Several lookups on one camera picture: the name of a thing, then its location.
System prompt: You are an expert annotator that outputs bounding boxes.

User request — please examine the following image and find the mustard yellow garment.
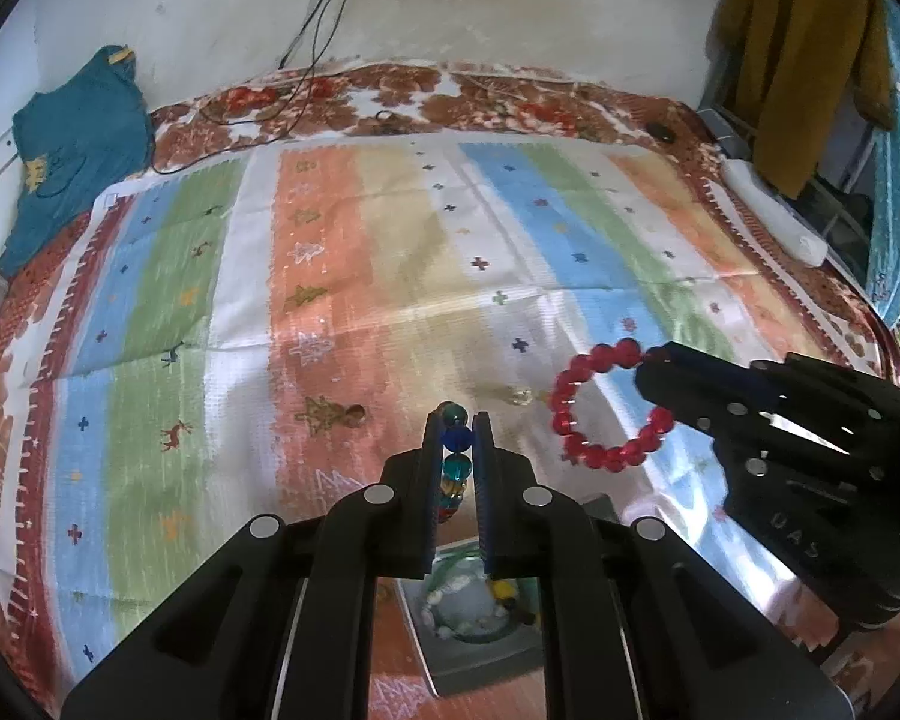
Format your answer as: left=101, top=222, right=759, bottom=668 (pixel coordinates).
left=709, top=0, right=895, bottom=200

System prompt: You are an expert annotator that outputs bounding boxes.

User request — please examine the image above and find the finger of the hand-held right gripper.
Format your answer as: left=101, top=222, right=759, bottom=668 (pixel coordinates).
left=750, top=352, right=900, bottom=460
left=634, top=341, right=779, bottom=497

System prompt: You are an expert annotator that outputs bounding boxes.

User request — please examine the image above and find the striped colourful mat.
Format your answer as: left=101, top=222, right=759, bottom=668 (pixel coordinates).
left=0, top=136, right=882, bottom=695

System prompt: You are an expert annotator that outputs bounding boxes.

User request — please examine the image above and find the silver tin box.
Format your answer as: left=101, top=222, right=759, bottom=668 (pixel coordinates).
left=375, top=491, right=620, bottom=700

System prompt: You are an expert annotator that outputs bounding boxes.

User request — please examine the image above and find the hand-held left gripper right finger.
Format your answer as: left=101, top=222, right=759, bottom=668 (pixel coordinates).
left=472, top=411, right=852, bottom=720

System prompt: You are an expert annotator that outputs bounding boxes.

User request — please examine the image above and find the black cable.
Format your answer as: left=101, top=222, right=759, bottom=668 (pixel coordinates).
left=255, top=0, right=362, bottom=145
left=199, top=0, right=346, bottom=125

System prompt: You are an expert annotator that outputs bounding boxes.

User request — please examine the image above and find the white green bead bracelet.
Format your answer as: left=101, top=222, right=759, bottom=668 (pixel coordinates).
left=424, top=574, right=497, bottom=636

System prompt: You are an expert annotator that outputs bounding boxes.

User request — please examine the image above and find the multicolour glass bead bracelet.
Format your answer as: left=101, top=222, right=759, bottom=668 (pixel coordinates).
left=432, top=402, right=535, bottom=625

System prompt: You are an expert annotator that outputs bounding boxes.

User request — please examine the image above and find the grey metal frame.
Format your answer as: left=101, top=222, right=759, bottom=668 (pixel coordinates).
left=696, top=64, right=880, bottom=280

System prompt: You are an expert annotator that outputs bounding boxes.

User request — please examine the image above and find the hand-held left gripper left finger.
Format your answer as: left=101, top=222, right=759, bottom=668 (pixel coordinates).
left=60, top=412, right=442, bottom=720

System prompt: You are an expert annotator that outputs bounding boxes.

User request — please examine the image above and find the teal garment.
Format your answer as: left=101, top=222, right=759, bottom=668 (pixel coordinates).
left=0, top=45, right=155, bottom=280

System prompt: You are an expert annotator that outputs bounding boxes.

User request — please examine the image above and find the red bead bracelet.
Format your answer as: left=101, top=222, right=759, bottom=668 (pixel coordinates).
left=549, top=337, right=677, bottom=475

